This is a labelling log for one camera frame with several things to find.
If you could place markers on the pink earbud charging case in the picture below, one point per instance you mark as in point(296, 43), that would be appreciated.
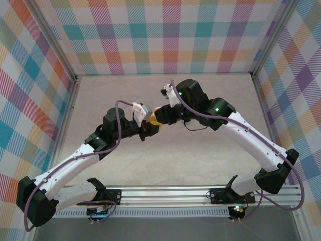
point(157, 109)

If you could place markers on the aluminium frame side rail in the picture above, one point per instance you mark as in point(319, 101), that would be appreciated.
point(65, 120)
point(268, 125)

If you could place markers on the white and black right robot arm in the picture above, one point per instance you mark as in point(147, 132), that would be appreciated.
point(250, 143)

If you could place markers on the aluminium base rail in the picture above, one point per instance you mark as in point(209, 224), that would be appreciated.
point(163, 194)

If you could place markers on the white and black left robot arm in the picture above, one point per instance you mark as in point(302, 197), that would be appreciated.
point(62, 173)

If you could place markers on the small controller circuit board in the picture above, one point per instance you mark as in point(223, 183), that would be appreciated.
point(237, 211)
point(100, 212)

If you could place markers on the aluminium frame corner post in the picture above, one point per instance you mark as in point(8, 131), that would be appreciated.
point(54, 37)
point(273, 37)

